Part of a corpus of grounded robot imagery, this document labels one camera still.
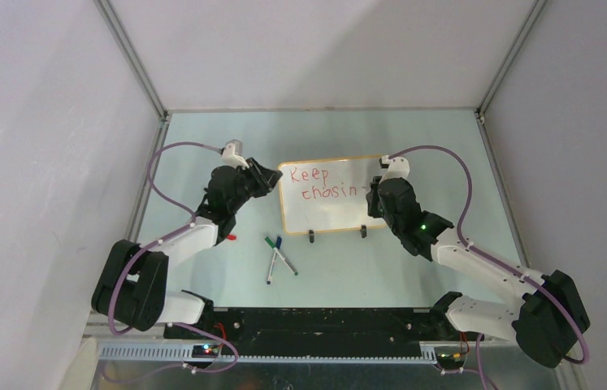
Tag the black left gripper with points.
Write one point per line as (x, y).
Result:
(265, 179)

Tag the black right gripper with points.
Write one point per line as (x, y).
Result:
(372, 198)

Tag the whiteboard with orange frame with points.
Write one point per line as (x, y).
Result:
(327, 195)

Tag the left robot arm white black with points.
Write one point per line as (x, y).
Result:
(132, 288)

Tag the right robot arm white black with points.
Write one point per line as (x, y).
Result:
(502, 290)

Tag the green marker pen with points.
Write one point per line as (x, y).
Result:
(287, 262)

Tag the blue marker pen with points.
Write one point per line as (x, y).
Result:
(274, 259)

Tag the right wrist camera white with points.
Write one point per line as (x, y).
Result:
(395, 168)

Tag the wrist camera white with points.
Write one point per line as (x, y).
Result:
(395, 168)
(231, 154)

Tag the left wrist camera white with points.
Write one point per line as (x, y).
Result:
(231, 154)

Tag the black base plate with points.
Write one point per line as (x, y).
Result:
(330, 332)

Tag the grey cable duct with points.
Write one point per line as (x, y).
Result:
(190, 353)

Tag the left aluminium corner post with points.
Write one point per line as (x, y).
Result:
(129, 52)

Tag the aluminium corner post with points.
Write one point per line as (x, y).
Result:
(511, 55)
(129, 52)

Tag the aluminium frame rail front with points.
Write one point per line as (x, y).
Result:
(538, 325)

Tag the right aluminium corner post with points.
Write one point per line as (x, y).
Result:
(511, 55)

